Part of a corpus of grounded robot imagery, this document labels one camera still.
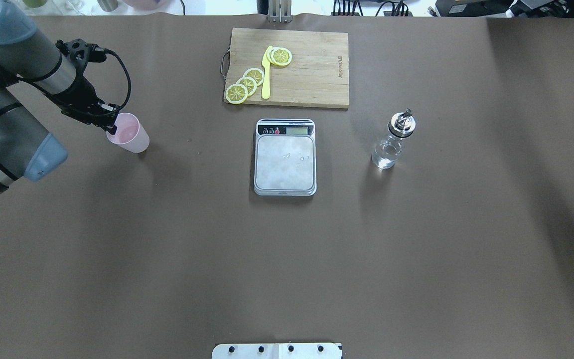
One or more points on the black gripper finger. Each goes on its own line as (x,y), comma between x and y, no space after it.
(111,130)

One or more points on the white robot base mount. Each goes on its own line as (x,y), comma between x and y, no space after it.
(278,351)

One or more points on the silver digital kitchen scale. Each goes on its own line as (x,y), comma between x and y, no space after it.
(285,157)

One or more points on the green cup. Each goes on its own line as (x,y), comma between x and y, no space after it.
(33,4)

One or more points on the yellow plastic knife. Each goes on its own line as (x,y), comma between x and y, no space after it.
(266,64)

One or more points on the glass sauce bottle steel spout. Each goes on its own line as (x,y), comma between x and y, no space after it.
(388,150)

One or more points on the pink plastic cup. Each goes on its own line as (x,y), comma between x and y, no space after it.
(130,133)

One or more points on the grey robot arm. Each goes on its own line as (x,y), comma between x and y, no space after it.
(56,70)

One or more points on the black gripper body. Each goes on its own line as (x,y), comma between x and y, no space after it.
(83,95)

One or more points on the lemon slice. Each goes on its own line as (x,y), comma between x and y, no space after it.
(270,55)
(236,94)
(249,84)
(257,74)
(282,56)

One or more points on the pink bowl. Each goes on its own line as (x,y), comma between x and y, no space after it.
(146,5)

